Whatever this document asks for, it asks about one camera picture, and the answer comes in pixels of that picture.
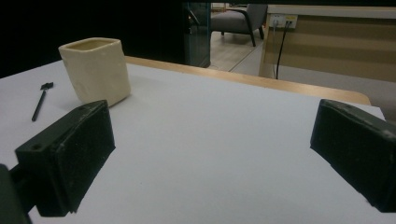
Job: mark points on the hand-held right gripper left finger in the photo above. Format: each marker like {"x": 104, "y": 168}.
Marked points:
{"x": 71, "y": 158}

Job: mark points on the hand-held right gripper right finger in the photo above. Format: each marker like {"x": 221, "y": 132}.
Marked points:
{"x": 358, "y": 146}

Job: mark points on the cream ceramic square cup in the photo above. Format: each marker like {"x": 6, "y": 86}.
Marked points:
{"x": 96, "y": 70}

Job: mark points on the white table mat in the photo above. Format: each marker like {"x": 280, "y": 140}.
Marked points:
{"x": 199, "y": 149}

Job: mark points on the grey armchair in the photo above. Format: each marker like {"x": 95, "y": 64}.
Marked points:
{"x": 238, "y": 20}

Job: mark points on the dark glass cabinet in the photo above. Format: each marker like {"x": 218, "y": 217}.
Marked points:
{"x": 197, "y": 34}

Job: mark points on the white wall socket strip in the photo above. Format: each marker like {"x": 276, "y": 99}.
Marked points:
{"x": 282, "y": 20}

